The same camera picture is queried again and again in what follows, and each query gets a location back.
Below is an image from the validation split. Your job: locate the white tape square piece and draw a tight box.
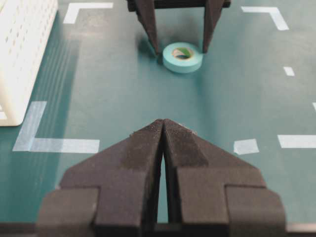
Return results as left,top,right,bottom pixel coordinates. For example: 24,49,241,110
234,139,259,155

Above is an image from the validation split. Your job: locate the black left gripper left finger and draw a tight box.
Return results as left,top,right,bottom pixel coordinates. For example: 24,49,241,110
37,119,163,237

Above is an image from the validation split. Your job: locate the near right tape strip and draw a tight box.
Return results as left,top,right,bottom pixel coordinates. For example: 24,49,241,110
277,135,316,149

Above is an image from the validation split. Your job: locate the light blue tape roll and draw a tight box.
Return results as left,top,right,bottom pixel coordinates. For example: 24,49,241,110
162,42,203,73

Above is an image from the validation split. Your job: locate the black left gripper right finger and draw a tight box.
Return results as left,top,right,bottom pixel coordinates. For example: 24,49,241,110
163,119,286,237

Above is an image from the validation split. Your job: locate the far right tape corner marker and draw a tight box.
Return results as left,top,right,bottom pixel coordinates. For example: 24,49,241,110
241,6,289,31

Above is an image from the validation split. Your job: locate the small white tape dash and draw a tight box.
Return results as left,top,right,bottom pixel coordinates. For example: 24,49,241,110
283,67,295,77

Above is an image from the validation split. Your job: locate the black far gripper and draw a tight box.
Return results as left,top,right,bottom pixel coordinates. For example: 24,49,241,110
127,0,231,54

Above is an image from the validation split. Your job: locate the lower pale tape corner marker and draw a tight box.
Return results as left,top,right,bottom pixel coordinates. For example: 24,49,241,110
12,101,100,154

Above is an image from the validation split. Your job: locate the white plastic lattice basket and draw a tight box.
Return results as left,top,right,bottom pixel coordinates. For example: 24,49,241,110
0,0,58,126

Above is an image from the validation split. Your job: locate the far left tape corner marker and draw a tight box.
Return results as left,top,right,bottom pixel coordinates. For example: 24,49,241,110
63,2,114,24

